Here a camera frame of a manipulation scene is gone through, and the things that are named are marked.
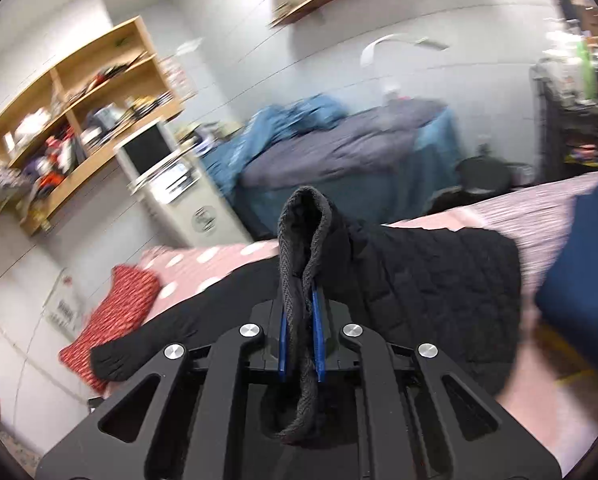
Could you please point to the red patterned pillow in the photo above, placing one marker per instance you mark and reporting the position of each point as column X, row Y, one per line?
column 132, row 294

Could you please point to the blue crumpled blanket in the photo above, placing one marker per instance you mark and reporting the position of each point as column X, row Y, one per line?
column 269, row 126

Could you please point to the wooden wall shelf unit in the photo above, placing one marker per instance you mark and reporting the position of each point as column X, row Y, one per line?
column 119, row 68

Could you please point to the black round stool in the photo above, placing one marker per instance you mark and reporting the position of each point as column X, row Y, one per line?
column 482, row 177

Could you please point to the navy blue garment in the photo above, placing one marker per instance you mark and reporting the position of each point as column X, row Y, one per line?
column 568, row 296

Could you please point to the black metal cart rack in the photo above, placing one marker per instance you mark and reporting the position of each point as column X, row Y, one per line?
column 566, row 83

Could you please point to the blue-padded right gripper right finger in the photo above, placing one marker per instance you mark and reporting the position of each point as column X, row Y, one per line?
column 330, row 355

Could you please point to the white bendable lamp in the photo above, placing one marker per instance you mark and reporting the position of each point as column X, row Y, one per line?
column 386, row 56

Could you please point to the white machine with screen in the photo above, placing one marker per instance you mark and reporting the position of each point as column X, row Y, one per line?
column 176, row 190

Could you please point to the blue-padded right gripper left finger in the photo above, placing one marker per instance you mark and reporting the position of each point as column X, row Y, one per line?
column 266, row 337

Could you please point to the black quilted jacket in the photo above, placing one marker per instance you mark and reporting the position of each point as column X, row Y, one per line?
column 419, row 289

